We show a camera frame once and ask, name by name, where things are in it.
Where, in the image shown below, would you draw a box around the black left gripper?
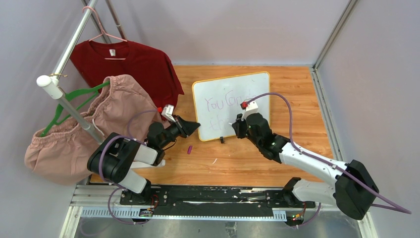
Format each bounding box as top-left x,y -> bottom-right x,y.
159,116 -> 200,149

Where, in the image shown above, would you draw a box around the purple marker cap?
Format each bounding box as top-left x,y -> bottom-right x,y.
187,145 -> 193,154

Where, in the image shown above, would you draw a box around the yellow-framed whiteboard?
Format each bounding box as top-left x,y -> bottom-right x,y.
192,71 -> 270,141

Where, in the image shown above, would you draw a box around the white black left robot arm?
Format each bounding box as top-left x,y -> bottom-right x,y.
87,116 -> 201,205

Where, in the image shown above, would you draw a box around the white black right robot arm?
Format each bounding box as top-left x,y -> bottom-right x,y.
232,113 -> 379,220

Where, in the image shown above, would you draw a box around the red t-shirt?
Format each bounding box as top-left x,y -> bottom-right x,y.
70,41 -> 184,108

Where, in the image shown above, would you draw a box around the pink clothes hanger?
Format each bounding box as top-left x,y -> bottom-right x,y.
82,5 -> 129,61

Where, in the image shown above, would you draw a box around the pink shorts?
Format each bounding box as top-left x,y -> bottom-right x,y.
24,74 -> 163,185

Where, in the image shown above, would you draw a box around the green clothes hanger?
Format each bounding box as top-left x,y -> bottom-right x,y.
38,76 -> 110,142

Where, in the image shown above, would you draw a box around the silver clothes rack pole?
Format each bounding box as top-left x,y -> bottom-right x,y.
36,0 -> 105,145

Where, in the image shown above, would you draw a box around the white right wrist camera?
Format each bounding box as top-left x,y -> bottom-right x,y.
241,101 -> 259,120

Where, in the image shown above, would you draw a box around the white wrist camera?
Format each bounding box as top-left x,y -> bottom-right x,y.
161,104 -> 175,122
241,101 -> 259,120

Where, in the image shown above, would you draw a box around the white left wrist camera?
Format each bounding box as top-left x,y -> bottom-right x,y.
161,104 -> 175,122

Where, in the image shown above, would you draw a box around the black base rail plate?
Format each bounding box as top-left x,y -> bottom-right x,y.
119,184 -> 315,218

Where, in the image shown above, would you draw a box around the grey aluminium frame post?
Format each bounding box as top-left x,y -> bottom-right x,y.
313,0 -> 359,71

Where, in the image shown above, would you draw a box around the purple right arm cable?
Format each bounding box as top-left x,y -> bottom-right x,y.
246,92 -> 413,227

